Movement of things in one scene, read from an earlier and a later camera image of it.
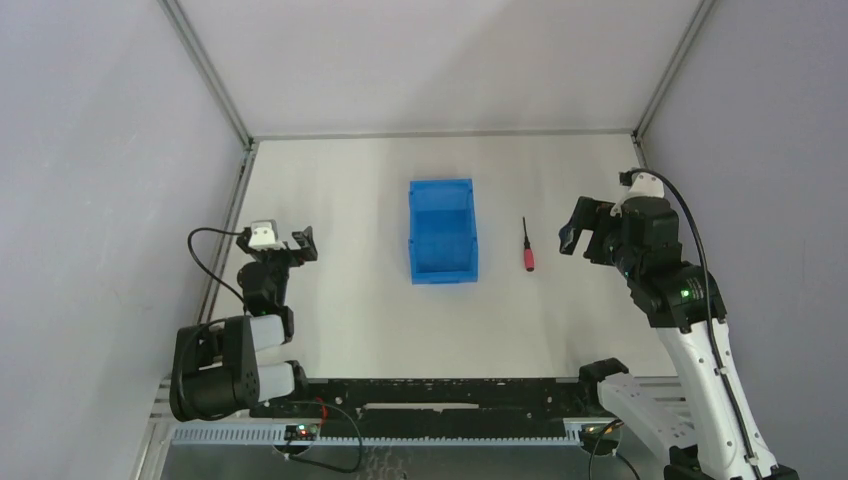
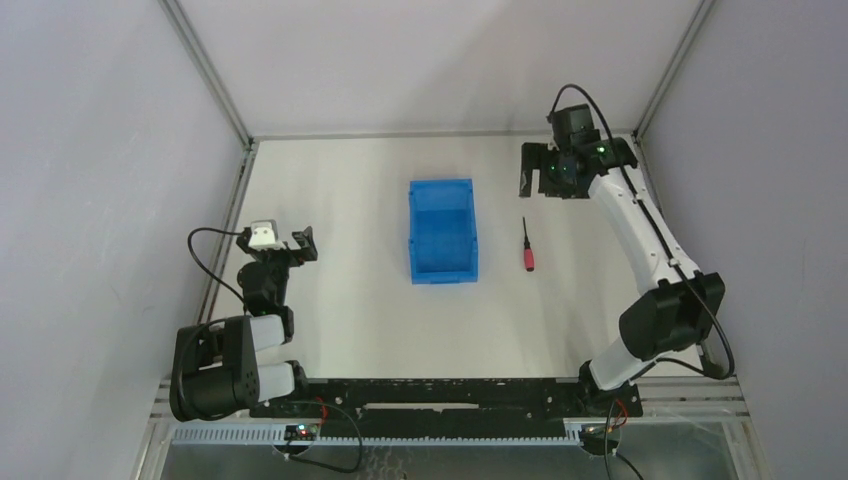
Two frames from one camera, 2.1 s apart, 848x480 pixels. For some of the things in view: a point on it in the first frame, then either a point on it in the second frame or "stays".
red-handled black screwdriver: x=528 y=251 stays
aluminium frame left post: x=208 y=68 stays
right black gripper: x=597 y=229 -> x=542 y=170
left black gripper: x=279 y=250 stays
